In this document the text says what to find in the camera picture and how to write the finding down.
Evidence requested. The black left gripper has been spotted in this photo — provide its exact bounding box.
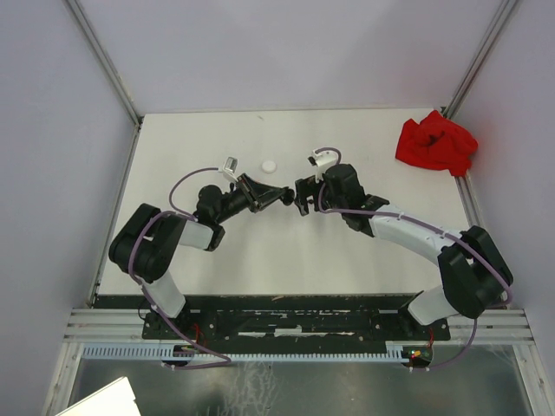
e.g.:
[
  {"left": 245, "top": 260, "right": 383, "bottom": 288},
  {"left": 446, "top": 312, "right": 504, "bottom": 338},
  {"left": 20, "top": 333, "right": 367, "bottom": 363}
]
[{"left": 216, "top": 172, "right": 285, "bottom": 224}]

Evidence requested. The white paper sheet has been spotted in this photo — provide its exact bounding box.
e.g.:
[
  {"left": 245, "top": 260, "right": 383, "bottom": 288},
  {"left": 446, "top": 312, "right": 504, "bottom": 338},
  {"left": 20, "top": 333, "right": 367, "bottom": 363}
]
[{"left": 59, "top": 377, "right": 140, "bottom": 416}]

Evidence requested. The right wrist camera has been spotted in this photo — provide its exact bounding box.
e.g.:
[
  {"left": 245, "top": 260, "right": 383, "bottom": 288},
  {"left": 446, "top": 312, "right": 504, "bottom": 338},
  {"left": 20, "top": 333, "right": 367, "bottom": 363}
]
[{"left": 308, "top": 146, "right": 342, "bottom": 183}]

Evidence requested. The white earbud charging case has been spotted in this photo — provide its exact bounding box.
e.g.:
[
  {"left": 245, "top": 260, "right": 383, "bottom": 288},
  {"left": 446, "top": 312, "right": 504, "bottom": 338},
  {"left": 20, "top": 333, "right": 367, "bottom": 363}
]
[{"left": 260, "top": 160, "right": 278, "bottom": 174}]

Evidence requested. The red cloth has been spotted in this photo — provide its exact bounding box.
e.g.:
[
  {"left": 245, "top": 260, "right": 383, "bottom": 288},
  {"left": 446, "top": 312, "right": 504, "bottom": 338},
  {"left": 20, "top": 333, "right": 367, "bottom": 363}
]
[{"left": 395, "top": 110, "right": 479, "bottom": 177}]

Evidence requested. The aluminium frame post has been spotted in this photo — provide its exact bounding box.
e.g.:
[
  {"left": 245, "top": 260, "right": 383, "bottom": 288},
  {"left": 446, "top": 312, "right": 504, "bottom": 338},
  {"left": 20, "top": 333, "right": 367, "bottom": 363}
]
[
  {"left": 442, "top": 0, "right": 522, "bottom": 120},
  {"left": 62, "top": 0, "right": 142, "bottom": 126}
]

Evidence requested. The black earbud charging case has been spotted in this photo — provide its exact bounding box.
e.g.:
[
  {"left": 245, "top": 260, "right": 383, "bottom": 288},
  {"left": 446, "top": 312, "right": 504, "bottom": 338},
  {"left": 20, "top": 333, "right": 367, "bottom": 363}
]
[{"left": 279, "top": 187, "right": 295, "bottom": 206}]

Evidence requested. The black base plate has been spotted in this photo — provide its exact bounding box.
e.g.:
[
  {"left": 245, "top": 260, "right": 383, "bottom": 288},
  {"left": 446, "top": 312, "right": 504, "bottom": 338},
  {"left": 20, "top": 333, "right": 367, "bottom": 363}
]
[{"left": 143, "top": 295, "right": 451, "bottom": 342}]

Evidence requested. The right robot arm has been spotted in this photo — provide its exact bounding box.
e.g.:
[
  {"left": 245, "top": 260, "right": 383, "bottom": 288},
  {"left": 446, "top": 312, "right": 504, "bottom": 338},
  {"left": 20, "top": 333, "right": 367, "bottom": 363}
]
[{"left": 294, "top": 164, "right": 513, "bottom": 339}]

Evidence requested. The right aluminium frame post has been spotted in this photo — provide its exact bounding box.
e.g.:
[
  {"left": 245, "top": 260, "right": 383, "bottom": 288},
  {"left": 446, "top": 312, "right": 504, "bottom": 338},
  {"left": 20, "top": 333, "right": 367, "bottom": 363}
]
[{"left": 442, "top": 0, "right": 522, "bottom": 120}]

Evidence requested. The left aluminium frame post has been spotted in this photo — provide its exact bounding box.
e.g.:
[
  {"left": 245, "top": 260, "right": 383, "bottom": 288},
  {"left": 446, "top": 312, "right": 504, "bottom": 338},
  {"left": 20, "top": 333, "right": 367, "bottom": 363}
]
[{"left": 62, "top": 0, "right": 142, "bottom": 126}]

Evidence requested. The aluminium front rail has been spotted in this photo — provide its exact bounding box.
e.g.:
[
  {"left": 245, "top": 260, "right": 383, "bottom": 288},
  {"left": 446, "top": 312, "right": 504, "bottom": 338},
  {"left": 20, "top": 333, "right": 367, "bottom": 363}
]
[{"left": 64, "top": 309, "right": 534, "bottom": 345}]

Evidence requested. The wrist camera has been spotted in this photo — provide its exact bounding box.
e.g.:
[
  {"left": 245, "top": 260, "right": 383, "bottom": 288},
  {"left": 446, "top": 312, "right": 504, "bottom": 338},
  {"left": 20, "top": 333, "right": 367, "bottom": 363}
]
[
  {"left": 308, "top": 146, "right": 342, "bottom": 183},
  {"left": 219, "top": 157, "right": 238, "bottom": 183}
]

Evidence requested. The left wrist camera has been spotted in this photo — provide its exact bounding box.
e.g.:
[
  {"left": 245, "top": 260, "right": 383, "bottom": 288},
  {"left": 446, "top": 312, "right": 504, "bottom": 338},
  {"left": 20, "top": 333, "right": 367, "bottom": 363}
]
[{"left": 219, "top": 157, "right": 238, "bottom": 183}]

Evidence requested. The white cable duct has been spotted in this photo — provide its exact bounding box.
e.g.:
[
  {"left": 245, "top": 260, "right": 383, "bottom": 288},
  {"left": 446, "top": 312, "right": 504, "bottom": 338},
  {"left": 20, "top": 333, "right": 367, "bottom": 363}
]
[{"left": 81, "top": 342, "right": 423, "bottom": 364}]

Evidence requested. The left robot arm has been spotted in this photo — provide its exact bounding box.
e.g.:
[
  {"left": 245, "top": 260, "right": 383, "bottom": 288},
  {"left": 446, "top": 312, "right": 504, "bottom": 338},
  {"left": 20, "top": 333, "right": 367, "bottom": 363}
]
[{"left": 108, "top": 174, "right": 295, "bottom": 338}]

